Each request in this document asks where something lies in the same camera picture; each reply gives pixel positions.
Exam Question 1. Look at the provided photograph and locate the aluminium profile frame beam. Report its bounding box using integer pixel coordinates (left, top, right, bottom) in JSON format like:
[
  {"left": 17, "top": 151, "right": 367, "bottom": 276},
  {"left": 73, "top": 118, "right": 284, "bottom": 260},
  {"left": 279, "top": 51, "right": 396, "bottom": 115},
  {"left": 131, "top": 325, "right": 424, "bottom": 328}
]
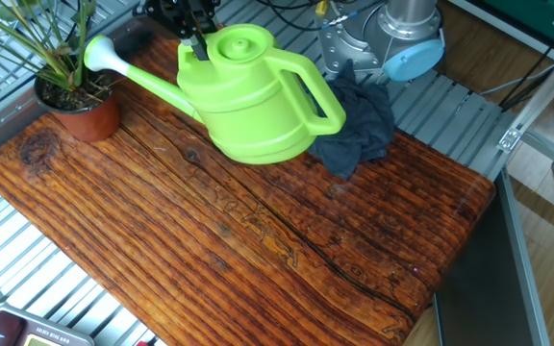
[{"left": 496, "top": 28, "right": 554, "bottom": 180}]

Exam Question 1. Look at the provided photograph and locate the dark grey side panel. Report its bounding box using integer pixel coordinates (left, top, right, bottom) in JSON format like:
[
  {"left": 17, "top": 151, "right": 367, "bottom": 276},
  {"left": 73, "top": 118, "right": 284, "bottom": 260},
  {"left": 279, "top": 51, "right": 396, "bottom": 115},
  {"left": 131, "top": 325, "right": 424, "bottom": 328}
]
[{"left": 432, "top": 171, "right": 551, "bottom": 346}]

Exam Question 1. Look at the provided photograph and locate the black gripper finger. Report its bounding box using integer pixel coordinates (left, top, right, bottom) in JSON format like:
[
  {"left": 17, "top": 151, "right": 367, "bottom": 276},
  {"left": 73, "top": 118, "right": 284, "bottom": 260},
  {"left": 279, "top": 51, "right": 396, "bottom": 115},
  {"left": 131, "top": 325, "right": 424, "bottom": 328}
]
[
  {"left": 190, "top": 0, "right": 222, "bottom": 62},
  {"left": 132, "top": 0, "right": 206, "bottom": 55}
]

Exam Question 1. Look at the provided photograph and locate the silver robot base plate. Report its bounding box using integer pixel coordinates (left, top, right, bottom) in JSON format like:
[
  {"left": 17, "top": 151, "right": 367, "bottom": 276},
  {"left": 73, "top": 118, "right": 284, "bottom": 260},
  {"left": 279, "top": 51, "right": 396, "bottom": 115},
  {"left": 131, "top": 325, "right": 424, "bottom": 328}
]
[{"left": 315, "top": 13, "right": 390, "bottom": 77}]

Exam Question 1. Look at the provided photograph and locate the red tin box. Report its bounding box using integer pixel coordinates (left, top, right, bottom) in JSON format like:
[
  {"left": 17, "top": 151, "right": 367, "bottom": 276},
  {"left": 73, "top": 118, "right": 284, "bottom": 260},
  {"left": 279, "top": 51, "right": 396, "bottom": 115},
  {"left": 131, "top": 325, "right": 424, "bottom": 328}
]
[{"left": 0, "top": 306, "right": 97, "bottom": 346}]

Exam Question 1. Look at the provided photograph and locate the potted plant in terracotta pot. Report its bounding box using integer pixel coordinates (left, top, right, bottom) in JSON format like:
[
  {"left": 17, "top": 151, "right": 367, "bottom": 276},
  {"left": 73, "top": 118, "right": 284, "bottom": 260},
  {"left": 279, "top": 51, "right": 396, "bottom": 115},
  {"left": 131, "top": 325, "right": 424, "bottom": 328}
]
[{"left": 0, "top": 0, "right": 129, "bottom": 144}]

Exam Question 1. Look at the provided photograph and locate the dark grey crumpled towel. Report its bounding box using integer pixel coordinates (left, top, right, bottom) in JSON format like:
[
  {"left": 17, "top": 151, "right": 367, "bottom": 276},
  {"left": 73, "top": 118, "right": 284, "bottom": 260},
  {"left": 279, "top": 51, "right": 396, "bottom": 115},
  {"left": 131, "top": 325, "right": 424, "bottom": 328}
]
[{"left": 307, "top": 60, "right": 397, "bottom": 182}]

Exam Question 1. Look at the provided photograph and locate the green plastic watering can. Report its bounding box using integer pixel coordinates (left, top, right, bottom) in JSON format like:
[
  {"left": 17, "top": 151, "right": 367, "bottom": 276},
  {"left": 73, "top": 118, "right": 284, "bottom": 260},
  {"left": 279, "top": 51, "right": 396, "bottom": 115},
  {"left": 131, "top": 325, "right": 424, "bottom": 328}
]
[{"left": 83, "top": 22, "right": 347, "bottom": 166}]

